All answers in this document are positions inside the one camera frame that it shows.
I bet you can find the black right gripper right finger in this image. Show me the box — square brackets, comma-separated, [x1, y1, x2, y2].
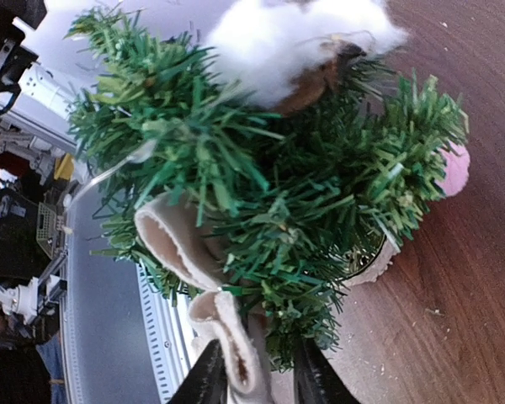
[294, 338, 359, 404]

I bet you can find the white cotton boll ornament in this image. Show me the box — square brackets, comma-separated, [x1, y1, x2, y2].
[204, 1, 409, 111]

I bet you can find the wire fairy light string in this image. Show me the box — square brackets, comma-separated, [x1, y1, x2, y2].
[69, 141, 159, 210]

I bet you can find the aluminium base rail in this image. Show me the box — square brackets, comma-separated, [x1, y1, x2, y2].
[61, 189, 194, 403]

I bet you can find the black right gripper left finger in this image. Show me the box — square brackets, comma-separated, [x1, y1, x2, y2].
[168, 339, 227, 404]

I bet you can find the burlap tree pot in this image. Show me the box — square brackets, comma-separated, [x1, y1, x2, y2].
[343, 238, 400, 288]

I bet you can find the pink pompom ornament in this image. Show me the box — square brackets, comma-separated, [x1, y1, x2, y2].
[439, 144, 470, 197]

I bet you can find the small green christmas tree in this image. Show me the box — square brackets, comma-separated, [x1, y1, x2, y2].
[70, 8, 469, 370]

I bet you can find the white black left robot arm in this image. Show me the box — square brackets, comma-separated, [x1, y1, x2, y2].
[0, 1, 91, 178]

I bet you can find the beige burlap bow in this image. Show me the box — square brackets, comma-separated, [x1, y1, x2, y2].
[134, 193, 274, 403]

